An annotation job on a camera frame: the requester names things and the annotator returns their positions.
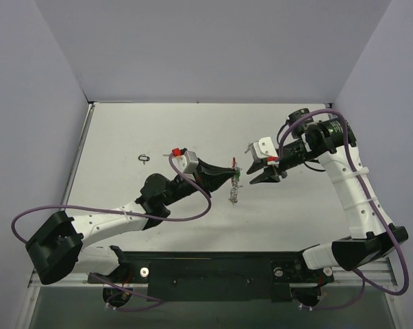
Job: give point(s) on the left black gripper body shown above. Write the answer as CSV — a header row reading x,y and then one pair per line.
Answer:
x,y
199,175

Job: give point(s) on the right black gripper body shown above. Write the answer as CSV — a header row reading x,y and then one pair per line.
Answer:
x,y
276,168

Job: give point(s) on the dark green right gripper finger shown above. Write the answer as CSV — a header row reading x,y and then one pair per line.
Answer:
x,y
257,165
267,176

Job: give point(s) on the red-handled metal keyring holder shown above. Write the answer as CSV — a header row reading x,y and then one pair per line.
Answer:
x,y
235,183

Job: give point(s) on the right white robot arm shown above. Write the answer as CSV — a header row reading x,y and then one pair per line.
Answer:
x,y
332,144

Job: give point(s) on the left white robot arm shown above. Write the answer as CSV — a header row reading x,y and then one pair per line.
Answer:
x,y
64,244

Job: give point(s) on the key with large black tag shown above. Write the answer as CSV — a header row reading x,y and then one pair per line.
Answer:
x,y
144,158

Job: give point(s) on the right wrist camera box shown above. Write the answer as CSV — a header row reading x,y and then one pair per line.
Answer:
x,y
263,149

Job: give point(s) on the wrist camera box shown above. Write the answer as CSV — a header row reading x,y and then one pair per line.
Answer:
x,y
187,159
263,149

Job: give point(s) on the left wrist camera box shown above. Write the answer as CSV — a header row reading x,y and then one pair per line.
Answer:
x,y
187,159

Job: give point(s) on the aluminium frame rail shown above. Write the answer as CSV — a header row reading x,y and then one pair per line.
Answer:
x,y
380,272

